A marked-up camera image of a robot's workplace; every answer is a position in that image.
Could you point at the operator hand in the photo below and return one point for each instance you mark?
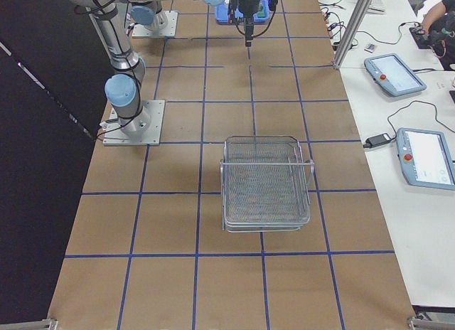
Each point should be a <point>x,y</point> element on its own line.
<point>426,23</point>

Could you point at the green terminal block component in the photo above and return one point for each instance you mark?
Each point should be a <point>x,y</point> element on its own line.
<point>263,11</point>

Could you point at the blue plastic tray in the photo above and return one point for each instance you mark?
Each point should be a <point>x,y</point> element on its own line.
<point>221,14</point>

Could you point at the far teach pendant tablet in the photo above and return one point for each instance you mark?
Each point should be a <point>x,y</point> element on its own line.
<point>392,74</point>

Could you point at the teach pendant tablet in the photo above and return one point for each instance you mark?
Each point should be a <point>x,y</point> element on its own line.
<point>392,74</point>
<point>425,159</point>

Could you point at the black power adapter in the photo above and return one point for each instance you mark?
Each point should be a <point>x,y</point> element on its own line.
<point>377,141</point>

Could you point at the black joystick controller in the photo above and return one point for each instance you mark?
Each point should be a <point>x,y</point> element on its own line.
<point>423,39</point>

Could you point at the near teach pendant tablet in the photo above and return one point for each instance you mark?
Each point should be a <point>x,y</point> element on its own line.
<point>425,159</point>

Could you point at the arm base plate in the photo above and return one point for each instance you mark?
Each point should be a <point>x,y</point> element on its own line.
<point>156,32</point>
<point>143,130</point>

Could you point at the aluminium frame post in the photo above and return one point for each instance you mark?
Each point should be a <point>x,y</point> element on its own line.
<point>355,20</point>

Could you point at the silver wire mesh shelf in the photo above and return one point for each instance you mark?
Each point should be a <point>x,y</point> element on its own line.
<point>263,184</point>

